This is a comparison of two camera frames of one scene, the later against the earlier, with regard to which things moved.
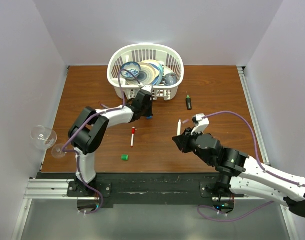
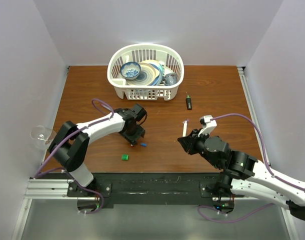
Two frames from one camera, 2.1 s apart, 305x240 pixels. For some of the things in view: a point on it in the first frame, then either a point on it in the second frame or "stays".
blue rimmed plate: [160, 68] stays
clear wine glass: [45, 138] stays
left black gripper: [149, 113] to [140, 132]
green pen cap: [125, 157] stays
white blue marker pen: [179, 127] to [185, 128]
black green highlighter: [189, 103] stays
